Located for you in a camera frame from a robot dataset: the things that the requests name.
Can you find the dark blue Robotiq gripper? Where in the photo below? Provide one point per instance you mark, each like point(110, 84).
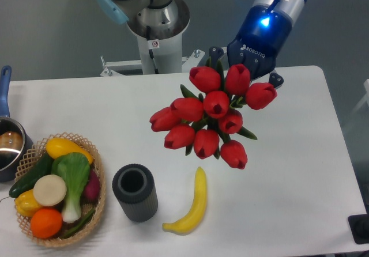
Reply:
point(257, 44)

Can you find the red tulip bouquet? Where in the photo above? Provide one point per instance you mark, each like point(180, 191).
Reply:
point(204, 123)

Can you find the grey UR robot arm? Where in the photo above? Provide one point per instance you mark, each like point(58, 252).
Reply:
point(159, 25)

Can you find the dark grey ribbed vase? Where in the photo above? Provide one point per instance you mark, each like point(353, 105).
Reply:
point(134, 188)

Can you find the yellow banana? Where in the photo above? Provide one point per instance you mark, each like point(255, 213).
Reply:
point(194, 216)

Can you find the black device at table edge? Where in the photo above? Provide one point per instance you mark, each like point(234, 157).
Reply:
point(359, 228)

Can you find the purple red onion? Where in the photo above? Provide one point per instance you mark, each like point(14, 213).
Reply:
point(92, 188)

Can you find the green bok choy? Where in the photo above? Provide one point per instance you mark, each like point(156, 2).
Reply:
point(74, 169)

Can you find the yellow squash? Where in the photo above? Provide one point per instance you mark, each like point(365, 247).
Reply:
point(57, 147)

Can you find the green bean pod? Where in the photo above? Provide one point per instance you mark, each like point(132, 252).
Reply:
point(83, 221)

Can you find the green cucumber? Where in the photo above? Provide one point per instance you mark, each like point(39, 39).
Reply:
point(27, 182)

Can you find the woven wicker basket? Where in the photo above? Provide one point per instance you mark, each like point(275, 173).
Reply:
point(31, 157)

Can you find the orange fruit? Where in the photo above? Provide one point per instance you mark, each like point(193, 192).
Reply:
point(46, 222)

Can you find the yellow lemon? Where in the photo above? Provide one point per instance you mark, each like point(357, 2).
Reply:
point(26, 204)

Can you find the white metal base bracket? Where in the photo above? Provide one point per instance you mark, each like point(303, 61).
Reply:
point(135, 67)

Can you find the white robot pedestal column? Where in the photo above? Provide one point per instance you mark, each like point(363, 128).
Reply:
point(161, 56)

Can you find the white frame at right edge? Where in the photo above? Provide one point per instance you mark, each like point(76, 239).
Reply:
point(360, 109)

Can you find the blue handled saucepan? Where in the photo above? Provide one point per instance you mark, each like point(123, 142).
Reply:
point(14, 140)

